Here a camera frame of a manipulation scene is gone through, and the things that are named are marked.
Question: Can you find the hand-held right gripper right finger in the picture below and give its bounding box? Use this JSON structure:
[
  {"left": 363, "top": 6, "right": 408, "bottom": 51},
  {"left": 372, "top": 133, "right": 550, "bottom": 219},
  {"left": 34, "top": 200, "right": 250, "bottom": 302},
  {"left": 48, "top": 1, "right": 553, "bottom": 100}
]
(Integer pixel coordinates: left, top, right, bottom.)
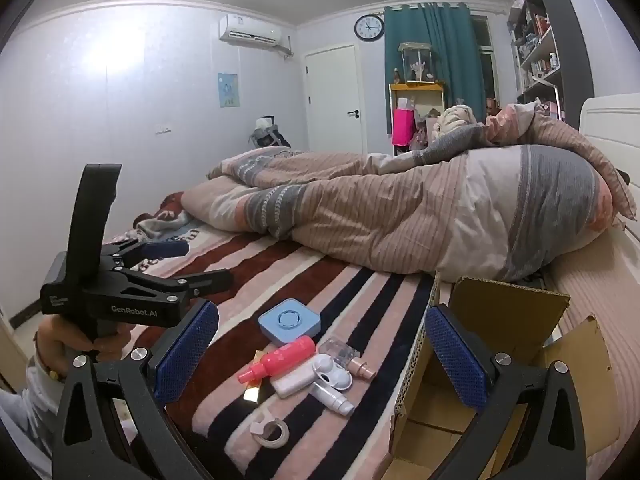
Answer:
[{"left": 424, "top": 304, "right": 587, "bottom": 480}]

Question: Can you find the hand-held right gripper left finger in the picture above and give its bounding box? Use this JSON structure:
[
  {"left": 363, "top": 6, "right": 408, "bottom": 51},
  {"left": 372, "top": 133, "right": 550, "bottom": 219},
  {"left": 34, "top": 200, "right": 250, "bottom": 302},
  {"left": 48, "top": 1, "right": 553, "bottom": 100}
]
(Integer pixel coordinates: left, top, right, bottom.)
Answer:
[{"left": 52, "top": 299, "right": 221, "bottom": 480}]

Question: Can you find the striped blanket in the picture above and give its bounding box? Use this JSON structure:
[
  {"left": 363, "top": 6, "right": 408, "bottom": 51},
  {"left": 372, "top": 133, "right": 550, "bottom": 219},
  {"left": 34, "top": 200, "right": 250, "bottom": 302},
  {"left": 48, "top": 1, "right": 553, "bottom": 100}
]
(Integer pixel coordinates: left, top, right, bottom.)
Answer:
[{"left": 107, "top": 192, "right": 441, "bottom": 480}]

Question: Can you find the beaded bracelet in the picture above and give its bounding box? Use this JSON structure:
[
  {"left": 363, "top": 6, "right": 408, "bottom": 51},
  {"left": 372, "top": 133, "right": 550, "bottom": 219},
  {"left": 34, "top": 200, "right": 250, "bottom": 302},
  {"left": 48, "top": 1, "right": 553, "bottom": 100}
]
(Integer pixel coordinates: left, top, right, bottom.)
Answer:
[{"left": 36, "top": 355, "right": 63, "bottom": 383}]

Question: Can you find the white air conditioner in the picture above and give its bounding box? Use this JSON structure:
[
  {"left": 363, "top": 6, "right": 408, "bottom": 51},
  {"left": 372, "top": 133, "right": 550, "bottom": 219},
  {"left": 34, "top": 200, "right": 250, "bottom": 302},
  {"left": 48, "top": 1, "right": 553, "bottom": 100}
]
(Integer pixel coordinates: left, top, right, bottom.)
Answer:
[{"left": 218, "top": 14, "right": 282, "bottom": 47}]

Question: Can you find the person's left hand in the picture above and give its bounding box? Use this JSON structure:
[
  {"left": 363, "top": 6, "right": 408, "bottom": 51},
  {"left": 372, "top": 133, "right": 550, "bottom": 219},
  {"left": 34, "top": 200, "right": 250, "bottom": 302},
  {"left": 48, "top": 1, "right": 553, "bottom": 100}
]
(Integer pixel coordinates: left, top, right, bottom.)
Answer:
[{"left": 37, "top": 317, "right": 136, "bottom": 376}]

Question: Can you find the teal curtain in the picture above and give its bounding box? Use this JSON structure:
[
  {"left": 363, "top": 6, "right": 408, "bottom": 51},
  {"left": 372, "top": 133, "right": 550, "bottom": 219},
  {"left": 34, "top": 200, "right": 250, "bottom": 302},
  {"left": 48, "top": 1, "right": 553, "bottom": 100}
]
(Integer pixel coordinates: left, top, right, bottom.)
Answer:
[{"left": 383, "top": 2, "right": 488, "bottom": 136}]

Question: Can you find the tape roll with dispenser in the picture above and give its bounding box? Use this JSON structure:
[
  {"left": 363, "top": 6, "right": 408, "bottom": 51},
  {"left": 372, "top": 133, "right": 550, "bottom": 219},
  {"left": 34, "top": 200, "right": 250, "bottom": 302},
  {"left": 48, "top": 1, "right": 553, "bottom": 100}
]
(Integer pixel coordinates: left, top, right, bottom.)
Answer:
[{"left": 251, "top": 409, "right": 291, "bottom": 447}]

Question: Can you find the pink and grey duvet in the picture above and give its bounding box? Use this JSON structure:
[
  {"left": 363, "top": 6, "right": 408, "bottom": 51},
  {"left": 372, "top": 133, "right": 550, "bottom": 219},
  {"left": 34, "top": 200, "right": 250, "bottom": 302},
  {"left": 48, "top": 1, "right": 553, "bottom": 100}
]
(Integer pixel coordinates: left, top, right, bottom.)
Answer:
[{"left": 181, "top": 101, "right": 638, "bottom": 282}]

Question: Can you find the white rectangular case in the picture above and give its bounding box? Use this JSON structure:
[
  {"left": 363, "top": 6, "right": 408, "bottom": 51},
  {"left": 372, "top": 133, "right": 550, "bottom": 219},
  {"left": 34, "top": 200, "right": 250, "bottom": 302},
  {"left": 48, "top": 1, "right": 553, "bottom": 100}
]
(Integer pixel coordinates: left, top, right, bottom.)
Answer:
[{"left": 270, "top": 355, "right": 321, "bottom": 399}]

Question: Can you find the cardboard box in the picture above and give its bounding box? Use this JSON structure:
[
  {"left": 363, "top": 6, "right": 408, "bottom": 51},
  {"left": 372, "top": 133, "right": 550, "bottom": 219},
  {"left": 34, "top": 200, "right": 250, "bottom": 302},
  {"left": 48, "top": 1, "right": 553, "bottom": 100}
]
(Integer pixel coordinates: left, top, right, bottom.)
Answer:
[{"left": 390, "top": 270, "right": 621, "bottom": 480}]

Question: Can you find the dark bookshelf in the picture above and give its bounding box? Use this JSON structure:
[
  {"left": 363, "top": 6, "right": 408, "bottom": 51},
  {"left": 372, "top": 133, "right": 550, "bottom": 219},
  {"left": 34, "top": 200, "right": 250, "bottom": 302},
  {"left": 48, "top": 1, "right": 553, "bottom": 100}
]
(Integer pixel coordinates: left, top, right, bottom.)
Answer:
[{"left": 507, "top": 0, "right": 596, "bottom": 121}]

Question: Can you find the glass display case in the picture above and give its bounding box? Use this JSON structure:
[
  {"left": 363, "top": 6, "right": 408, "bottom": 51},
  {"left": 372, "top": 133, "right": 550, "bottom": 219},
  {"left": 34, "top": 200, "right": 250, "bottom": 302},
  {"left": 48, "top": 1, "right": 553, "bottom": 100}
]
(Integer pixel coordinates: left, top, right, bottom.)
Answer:
[{"left": 398, "top": 41, "right": 434, "bottom": 83}]

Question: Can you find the white tube bottle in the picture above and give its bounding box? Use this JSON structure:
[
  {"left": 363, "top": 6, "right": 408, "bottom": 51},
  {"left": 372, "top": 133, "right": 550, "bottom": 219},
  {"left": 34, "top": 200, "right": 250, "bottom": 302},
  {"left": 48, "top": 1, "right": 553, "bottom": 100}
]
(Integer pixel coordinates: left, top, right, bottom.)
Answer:
[{"left": 307, "top": 380, "right": 355, "bottom": 417}]

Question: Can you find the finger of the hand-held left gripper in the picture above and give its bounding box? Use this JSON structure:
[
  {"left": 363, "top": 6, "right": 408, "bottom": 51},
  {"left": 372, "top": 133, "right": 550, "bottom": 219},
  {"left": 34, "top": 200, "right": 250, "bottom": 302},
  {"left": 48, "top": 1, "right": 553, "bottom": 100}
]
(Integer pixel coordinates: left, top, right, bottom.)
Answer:
[
  {"left": 120, "top": 269, "right": 233, "bottom": 297},
  {"left": 102, "top": 239, "right": 190, "bottom": 268}
]

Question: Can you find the person's left forearm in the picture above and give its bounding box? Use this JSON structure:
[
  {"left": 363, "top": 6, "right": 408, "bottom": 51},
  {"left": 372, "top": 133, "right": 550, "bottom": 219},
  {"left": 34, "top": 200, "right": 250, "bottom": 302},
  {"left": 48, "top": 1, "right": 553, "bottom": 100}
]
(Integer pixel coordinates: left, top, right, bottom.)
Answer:
[{"left": 0, "top": 355, "right": 66, "bottom": 466}]

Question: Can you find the pink bag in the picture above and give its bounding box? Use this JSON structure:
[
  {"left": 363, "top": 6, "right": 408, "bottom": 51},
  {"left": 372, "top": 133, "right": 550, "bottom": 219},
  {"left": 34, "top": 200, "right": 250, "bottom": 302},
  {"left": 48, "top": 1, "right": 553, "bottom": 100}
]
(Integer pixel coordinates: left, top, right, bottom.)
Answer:
[{"left": 393, "top": 108, "right": 416, "bottom": 146}]

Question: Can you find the grey bag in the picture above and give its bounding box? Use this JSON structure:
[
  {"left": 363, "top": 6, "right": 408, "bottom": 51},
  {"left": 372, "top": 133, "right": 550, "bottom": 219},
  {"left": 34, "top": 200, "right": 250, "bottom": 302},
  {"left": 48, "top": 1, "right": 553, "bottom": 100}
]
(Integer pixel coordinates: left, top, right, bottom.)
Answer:
[{"left": 248, "top": 116, "right": 291, "bottom": 150}]

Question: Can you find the pink ribbed bed sheet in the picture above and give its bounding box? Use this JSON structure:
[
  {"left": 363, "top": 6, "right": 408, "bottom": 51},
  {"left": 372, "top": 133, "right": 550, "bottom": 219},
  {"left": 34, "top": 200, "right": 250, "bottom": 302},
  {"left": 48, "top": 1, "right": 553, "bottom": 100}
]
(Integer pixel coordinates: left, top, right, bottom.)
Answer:
[{"left": 545, "top": 230, "right": 640, "bottom": 456}]

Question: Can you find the beige plush toy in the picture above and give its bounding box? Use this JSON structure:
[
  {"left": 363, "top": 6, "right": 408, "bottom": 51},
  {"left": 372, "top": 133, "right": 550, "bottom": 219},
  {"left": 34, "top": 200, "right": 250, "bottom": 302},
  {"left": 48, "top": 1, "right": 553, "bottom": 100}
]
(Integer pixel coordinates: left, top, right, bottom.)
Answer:
[{"left": 430, "top": 105, "right": 476, "bottom": 141}]

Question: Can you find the window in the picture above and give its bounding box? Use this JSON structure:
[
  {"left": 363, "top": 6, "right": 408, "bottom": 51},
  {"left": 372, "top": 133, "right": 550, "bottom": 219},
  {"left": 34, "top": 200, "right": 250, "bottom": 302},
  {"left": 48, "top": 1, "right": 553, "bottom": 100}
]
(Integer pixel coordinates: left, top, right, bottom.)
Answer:
[{"left": 470, "top": 15, "right": 498, "bottom": 101}]

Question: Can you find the round wall clock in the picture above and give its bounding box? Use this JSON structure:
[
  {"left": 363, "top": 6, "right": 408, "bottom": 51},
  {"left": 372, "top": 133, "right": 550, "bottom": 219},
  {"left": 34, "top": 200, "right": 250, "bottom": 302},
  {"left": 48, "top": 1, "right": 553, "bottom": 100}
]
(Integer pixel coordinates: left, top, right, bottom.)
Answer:
[{"left": 354, "top": 14, "right": 386, "bottom": 41}]

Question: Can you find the blue wall poster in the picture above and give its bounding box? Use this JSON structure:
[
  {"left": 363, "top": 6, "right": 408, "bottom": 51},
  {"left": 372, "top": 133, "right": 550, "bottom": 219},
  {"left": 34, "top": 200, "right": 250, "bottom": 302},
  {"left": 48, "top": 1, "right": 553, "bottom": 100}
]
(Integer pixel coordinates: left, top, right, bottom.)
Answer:
[{"left": 218, "top": 73, "right": 240, "bottom": 108}]

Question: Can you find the clear bottle with pink cap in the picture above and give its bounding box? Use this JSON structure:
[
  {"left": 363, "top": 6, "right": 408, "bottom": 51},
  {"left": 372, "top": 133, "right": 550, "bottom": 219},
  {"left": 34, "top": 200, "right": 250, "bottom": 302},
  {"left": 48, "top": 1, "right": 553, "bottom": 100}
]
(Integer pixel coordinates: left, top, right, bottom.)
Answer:
[{"left": 318, "top": 338, "right": 376, "bottom": 380}]

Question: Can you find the yellow shelf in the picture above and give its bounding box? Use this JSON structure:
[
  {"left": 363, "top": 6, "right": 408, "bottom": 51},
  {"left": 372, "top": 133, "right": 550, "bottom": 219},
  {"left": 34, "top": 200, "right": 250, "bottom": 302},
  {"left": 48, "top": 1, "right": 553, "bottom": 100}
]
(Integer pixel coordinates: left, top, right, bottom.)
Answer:
[{"left": 389, "top": 82, "right": 446, "bottom": 156}]

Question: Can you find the white headboard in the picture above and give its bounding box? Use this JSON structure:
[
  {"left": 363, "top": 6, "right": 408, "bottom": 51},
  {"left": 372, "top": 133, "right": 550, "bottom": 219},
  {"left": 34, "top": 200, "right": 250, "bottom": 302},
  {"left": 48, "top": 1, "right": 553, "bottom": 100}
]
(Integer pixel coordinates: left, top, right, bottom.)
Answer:
[{"left": 579, "top": 92, "right": 640, "bottom": 241}]

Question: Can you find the white rounded case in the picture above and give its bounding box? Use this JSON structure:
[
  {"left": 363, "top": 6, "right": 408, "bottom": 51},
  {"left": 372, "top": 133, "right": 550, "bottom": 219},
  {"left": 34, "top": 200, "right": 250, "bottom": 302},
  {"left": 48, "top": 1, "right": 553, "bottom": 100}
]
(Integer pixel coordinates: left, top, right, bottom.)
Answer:
[{"left": 312, "top": 354, "right": 353, "bottom": 391}]

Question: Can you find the white door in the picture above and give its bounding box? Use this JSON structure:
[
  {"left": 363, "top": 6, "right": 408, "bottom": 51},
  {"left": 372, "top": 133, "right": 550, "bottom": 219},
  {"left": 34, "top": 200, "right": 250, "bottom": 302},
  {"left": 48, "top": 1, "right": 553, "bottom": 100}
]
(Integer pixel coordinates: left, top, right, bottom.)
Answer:
[{"left": 304, "top": 45, "right": 363, "bottom": 153}]

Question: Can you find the blue square case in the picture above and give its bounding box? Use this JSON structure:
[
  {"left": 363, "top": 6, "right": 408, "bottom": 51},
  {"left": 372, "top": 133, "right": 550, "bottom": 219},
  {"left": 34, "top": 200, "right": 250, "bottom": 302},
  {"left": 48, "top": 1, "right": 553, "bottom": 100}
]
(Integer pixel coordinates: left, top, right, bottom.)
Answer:
[{"left": 258, "top": 298, "right": 321, "bottom": 346}]

